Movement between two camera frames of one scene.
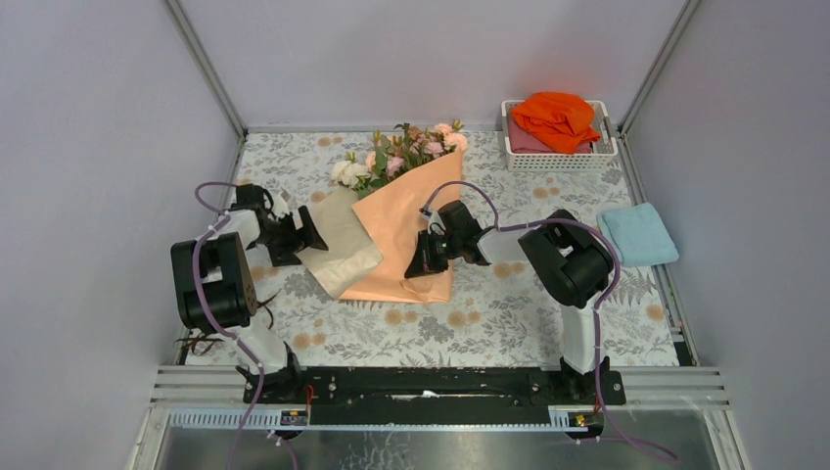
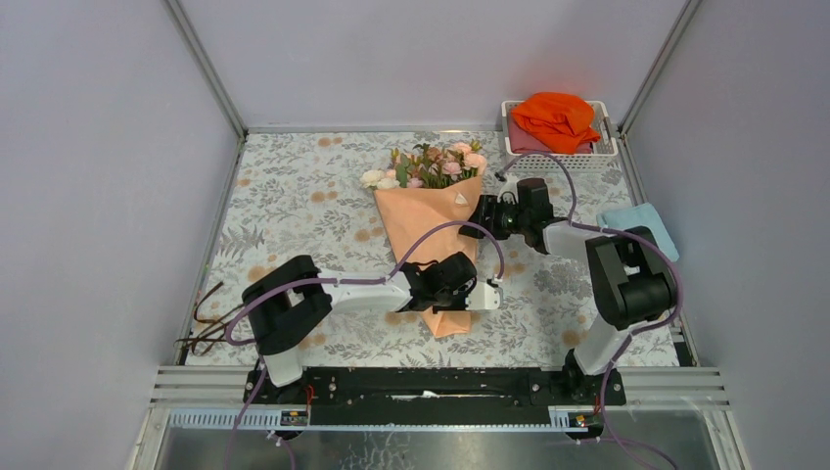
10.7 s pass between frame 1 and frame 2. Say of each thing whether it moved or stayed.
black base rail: stayed
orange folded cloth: stayed
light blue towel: stayed
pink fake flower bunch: moved
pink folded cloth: stayed
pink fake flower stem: moved
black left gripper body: moved
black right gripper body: moved
